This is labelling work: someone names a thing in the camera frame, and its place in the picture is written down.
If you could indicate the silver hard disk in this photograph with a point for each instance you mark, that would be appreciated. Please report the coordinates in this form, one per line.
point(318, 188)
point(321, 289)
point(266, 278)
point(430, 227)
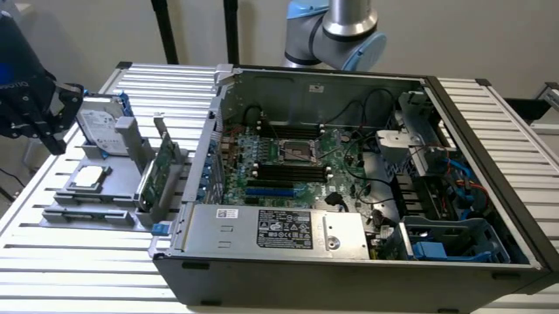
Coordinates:
point(98, 127)

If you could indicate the metal slat side table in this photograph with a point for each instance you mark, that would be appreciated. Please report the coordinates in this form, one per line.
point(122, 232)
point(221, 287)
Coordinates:
point(547, 111)

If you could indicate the blue case latch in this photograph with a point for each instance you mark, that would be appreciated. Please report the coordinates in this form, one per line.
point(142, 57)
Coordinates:
point(160, 228)

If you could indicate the black RAM slot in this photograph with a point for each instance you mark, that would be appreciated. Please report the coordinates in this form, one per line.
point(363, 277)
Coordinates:
point(290, 170)
point(290, 174)
point(290, 178)
point(290, 125)
point(290, 166)
point(290, 129)

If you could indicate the open black PC case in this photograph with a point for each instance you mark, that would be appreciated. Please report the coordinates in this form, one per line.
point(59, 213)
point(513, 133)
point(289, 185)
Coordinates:
point(306, 281)

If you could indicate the silver CPU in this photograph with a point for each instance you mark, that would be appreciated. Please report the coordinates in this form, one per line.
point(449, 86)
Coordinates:
point(91, 176)

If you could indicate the black expansion slot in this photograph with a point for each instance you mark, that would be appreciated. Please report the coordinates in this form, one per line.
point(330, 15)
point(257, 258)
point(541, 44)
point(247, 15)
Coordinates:
point(277, 184)

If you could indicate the blue disk bracket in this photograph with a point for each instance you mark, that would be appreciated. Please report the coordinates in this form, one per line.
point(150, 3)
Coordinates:
point(124, 104)

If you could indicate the grey metal disk cage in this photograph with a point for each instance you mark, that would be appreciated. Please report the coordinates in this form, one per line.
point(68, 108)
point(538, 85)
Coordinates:
point(417, 114)

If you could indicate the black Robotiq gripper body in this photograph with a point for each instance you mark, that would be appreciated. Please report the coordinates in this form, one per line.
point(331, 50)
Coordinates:
point(19, 68)

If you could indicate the metal CPU socket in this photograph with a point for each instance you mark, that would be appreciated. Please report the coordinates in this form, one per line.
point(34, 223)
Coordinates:
point(298, 152)

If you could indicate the grey parts rack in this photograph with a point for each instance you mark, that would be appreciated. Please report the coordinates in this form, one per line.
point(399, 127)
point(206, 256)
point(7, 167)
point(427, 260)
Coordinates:
point(127, 183)

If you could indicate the black box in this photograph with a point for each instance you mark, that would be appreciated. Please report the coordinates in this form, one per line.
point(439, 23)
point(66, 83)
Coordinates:
point(525, 109)

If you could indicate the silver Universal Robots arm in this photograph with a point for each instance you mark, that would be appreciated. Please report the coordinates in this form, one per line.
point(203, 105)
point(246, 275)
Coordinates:
point(337, 29)

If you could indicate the black stand pole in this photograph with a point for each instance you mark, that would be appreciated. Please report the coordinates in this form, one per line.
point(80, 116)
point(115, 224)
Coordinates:
point(233, 29)
point(166, 29)

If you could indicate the blue plastic disk bay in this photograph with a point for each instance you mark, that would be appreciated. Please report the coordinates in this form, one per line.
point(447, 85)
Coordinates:
point(463, 235)

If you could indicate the green RAM stick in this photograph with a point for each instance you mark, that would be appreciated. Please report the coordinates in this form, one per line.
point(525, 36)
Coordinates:
point(94, 215)

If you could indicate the green motherboard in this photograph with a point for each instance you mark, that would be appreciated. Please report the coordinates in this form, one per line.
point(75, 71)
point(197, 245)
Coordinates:
point(345, 163)

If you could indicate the silver power supply unit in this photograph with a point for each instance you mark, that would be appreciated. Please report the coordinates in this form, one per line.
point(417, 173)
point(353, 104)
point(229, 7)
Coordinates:
point(245, 235)

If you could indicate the blue expansion slot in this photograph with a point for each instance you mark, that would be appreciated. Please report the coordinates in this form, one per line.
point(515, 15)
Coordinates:
point(270, 190)

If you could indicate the green graphics card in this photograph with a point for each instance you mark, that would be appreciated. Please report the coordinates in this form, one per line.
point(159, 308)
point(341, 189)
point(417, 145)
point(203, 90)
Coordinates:
point(159, 170)

